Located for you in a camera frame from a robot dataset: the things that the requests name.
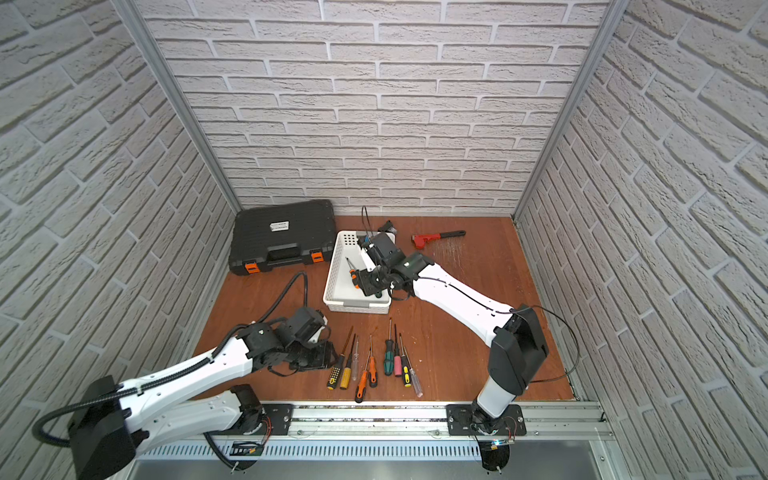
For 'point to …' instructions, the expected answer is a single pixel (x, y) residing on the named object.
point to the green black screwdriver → (389, 353)
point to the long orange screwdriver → (362, 385)
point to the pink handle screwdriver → (398, 367)
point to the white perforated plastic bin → (340, 294)
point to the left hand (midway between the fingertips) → (336, 358)
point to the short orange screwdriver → (373, 378)
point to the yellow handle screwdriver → (347, 371)
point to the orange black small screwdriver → (355, 276)
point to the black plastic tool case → (290, 233)
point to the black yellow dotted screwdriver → (337, 368)
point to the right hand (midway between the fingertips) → (366, 279)
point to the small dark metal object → (388, 227)
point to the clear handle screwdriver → (355, 362)
